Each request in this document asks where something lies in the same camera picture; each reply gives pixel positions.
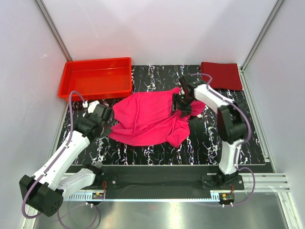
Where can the red plastic bin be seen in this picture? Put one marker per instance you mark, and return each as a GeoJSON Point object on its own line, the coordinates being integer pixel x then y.
{"type": "Point", "coordinates": [97, 79]}

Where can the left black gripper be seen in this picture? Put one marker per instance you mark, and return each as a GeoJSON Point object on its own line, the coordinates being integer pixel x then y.
{"type": "Point", "coordinates": [107, 131]}

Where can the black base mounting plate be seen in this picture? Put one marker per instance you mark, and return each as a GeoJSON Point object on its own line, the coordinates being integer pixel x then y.
{"type": "Point", "coordinates": [164, 179]}

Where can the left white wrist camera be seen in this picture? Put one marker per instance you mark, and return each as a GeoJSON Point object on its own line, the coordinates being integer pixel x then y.
{"type": "Point", "coordinates": [90, 106]}

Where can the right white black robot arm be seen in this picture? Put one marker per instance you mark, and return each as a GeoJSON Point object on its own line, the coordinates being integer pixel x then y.
{"type": "Point", "coordinates": [232, 124]}

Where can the right aluminium frame post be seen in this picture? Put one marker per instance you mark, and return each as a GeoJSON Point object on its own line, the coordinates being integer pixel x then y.
{"type": "Point", "coordinates": [267, 25]}

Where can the white slotted cable duct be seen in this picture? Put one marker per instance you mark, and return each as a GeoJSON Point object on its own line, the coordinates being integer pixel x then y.
{"type": "Point", "coordinates": [99, 196]}

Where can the aluminium frame post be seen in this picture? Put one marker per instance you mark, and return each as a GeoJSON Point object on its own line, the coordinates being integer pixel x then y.
{"type": "Point", "coordinates": [52, 27]}
{"type": "Point", "coordinates": [267, 25]}

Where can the bright pink t-shirt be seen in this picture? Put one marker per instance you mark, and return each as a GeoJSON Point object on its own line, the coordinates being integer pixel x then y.
{"type": "Point", "coordinates": [145, 119]}

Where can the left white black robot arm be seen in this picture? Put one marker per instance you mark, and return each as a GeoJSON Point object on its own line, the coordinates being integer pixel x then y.
{"type": "Point", "coordinates": [46, 190]}

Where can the folded dark red t-shirt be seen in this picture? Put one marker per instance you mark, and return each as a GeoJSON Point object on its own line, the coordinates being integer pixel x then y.
{"type": "Point", "coordinates": [224, 75]}

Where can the left aluminium frame post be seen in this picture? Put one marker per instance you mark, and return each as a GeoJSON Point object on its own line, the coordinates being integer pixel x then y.
{"type": "Point", "coordinates": [52, 27]}

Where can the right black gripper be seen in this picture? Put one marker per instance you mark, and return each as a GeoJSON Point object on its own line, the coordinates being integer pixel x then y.
{"type": "Point", "coordinates": [185, 111]}

